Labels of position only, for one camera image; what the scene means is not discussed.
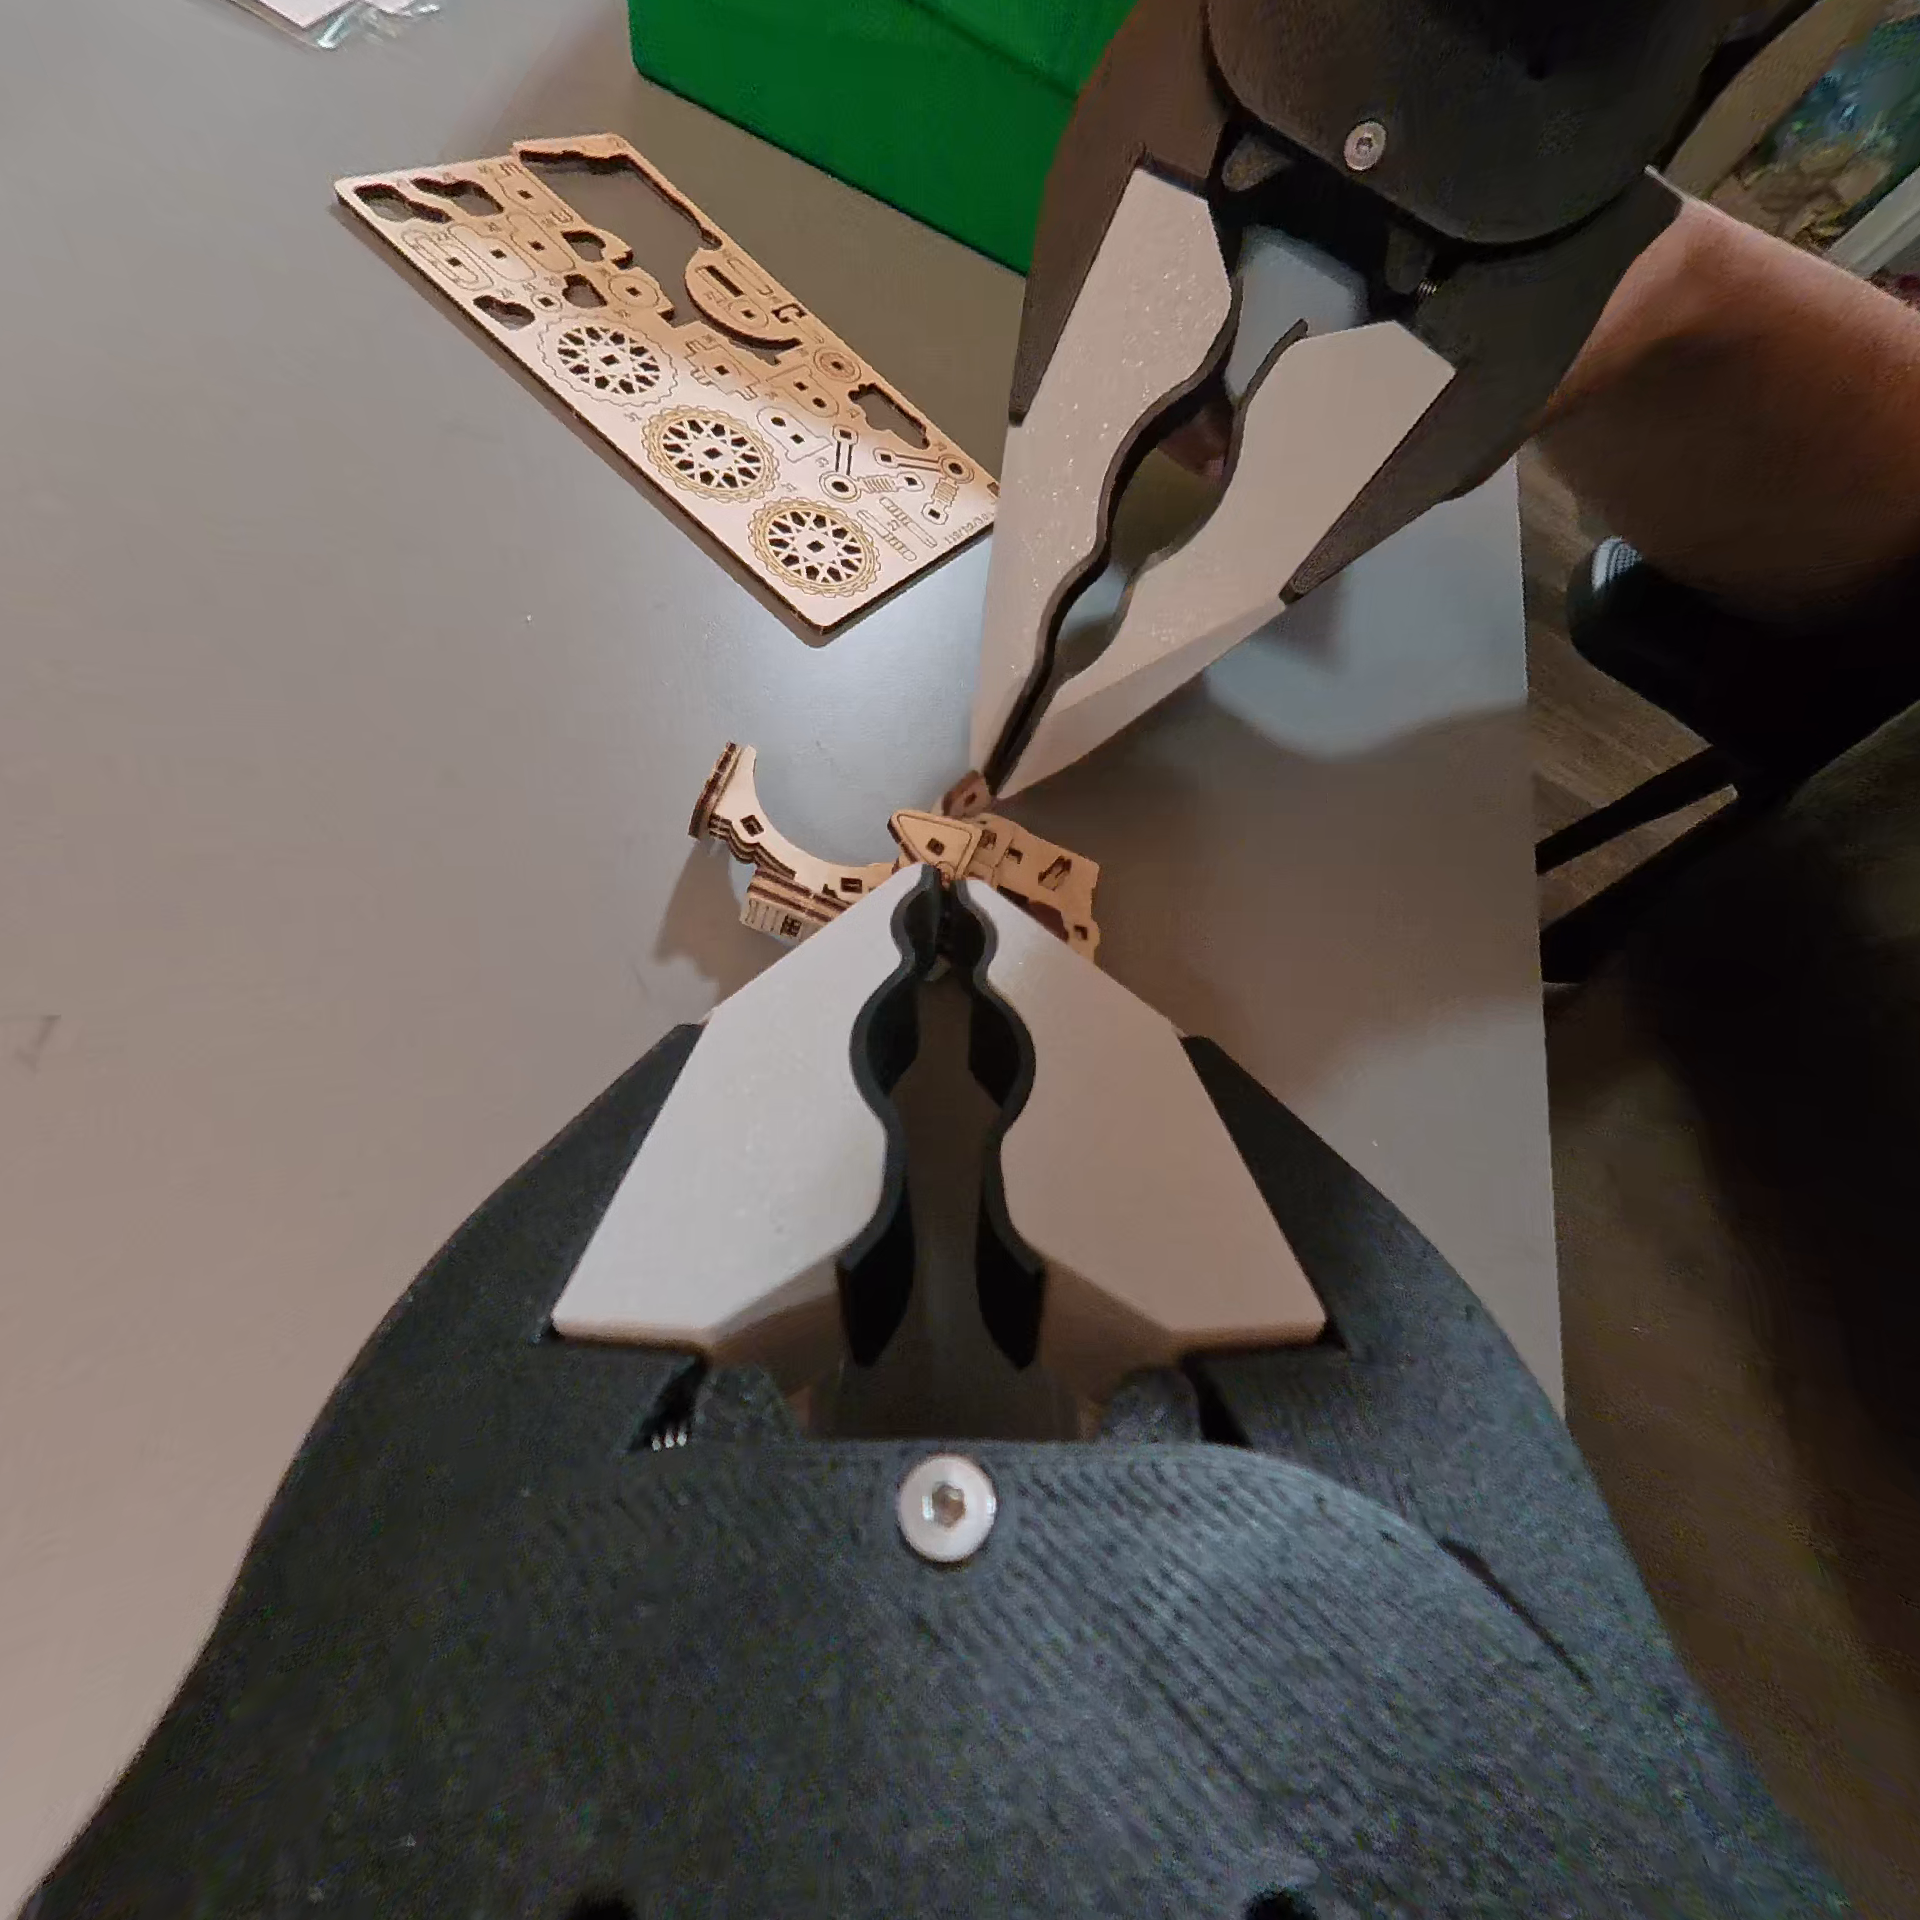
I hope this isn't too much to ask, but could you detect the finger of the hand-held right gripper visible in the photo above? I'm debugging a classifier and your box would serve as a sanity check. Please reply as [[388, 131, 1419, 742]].
[[993, 319, 1464, 800], [971, 162, 1244, 799]]

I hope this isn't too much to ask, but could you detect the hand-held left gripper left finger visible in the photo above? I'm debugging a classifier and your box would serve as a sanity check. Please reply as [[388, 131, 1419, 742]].
[[553, 870, 941, 1413]]

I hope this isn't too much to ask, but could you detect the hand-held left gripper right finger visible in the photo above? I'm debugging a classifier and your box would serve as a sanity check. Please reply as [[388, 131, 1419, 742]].
[[957, 875, 1332, 1413]]

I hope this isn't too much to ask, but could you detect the wooden puzzle model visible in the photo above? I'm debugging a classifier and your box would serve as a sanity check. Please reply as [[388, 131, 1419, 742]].
[[686, 742, 1104, 963]]

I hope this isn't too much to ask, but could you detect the person's right forearm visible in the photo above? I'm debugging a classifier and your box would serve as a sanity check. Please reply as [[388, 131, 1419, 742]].
[[1542, 194, 1920, 610]]

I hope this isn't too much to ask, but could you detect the green plastic bin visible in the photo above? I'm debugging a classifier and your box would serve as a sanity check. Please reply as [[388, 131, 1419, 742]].
[[627, 0, 1143, 280]]

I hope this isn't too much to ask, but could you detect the black chair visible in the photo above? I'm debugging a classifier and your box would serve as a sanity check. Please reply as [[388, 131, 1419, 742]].
[[1532, 536, 1920, 984]]

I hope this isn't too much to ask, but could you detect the wooden gear parts sheet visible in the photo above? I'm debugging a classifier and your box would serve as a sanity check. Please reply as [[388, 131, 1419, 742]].
[[332, 132, 1001, 640]]

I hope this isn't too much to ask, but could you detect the clear plastic bag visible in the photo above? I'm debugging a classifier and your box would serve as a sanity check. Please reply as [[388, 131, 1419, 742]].
[[225, 0, 460, 51]]

